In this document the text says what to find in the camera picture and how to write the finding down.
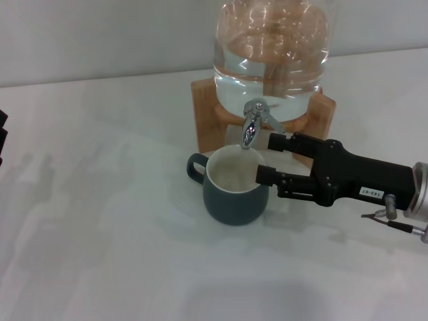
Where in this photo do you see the dark teal ceramic mug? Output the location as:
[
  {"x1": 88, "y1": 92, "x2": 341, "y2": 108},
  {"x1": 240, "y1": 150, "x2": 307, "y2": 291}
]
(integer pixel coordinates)
[{"x1": 186, "y1": 144, "x2": 270, "y2": 227}]

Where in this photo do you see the wooden dispenser stand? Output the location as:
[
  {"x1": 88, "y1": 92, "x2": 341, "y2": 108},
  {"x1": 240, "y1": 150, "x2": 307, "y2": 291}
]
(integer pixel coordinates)
[{"x1": 191, "y1": 79, "x2": 336, "y2": 167}]

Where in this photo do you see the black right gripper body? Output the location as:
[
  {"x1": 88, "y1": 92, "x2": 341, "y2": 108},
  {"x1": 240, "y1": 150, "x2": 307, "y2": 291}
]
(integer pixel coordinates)
[{"x1": 309, "y1": 140, "x2": 417, "y2": 207}]

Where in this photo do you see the clear glass water dispenser jar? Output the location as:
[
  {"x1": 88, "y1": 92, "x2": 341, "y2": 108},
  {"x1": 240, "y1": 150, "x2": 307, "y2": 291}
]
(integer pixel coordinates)
[{"x1": 212, "y1": 0, "x2": 332, "y2": 121}]

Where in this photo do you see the chrome faucet with lever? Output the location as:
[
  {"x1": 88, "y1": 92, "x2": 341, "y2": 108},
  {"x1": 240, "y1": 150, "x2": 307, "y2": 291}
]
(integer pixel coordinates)
[{"x1": 240, "y1": 98, "x2": 288, "y2": 150}]

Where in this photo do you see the thin cable with metal connector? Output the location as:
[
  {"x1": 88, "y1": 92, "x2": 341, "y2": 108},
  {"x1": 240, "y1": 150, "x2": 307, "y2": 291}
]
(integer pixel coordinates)
[{"x1": 360, "y1": 212, "x2": 428, "y2": 244}]

